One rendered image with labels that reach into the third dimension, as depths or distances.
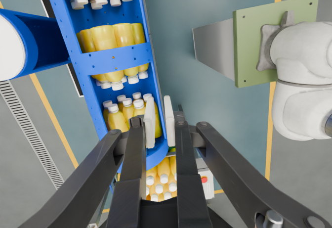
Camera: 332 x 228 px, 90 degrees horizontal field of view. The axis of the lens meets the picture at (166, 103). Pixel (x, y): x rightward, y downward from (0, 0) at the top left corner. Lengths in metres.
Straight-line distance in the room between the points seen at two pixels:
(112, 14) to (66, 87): 1.37
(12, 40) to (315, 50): 1.02
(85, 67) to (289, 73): 0.65
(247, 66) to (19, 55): 0.93
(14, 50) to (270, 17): 1.01
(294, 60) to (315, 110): 0.16
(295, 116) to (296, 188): 2.72
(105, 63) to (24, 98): 1.86
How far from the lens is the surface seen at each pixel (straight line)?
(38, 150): 2.62
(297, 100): 0.68
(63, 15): 0.59
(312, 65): 0.64
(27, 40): 0.91
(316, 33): 0.66
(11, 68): 0.93
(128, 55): 0.54
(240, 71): 0.80
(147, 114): 0.16
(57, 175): 2.77
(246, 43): 0.79
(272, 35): 0.80
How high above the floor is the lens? 1.74
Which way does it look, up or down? 68 degrees down
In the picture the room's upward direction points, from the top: 173 degrees clockwise
